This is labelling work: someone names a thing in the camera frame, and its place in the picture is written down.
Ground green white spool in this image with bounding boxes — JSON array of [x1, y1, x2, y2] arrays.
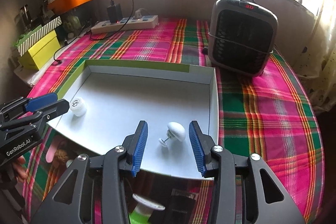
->
[[129, 193, 165, 224]]

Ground white small jar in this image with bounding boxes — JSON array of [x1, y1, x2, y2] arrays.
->
[[70, 97, 87, 117]]

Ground black charger cable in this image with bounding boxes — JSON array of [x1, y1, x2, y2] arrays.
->
[[53, 0, 135, 65]]

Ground black rectangular device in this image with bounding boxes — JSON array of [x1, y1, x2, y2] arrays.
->
[[149, 189, 199, 223]]

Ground green white cardboard tray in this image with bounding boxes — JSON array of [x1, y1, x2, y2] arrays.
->
[[49, 60, 219, 180]]

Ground grey portable heater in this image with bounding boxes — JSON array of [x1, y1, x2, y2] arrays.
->
[[207, 0, 278, 77]]

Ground striped white box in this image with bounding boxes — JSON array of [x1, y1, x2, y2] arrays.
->
[[11, 16, 62, 56]]

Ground yellow box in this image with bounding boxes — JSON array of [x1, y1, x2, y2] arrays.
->
[[18, 30, 60, 71]]

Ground black charger adapter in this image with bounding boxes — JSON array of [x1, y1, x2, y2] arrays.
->
[[106, 1, 123, 23]]

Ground plaid pink green cloth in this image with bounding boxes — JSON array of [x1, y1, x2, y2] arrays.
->
[[30, 18, 325, 223]]

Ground cream dotted curtain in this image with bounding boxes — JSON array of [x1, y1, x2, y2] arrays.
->
[[294, 0, 335, 115]]

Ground white mushroom toy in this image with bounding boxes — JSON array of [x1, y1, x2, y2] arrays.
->
[[158, 122, 186, 147]]

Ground person hand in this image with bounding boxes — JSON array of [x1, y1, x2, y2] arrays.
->
[[12, 156, 28, 182]]

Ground beige power strip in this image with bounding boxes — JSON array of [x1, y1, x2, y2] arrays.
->
[[91, 15, 159, 34]]

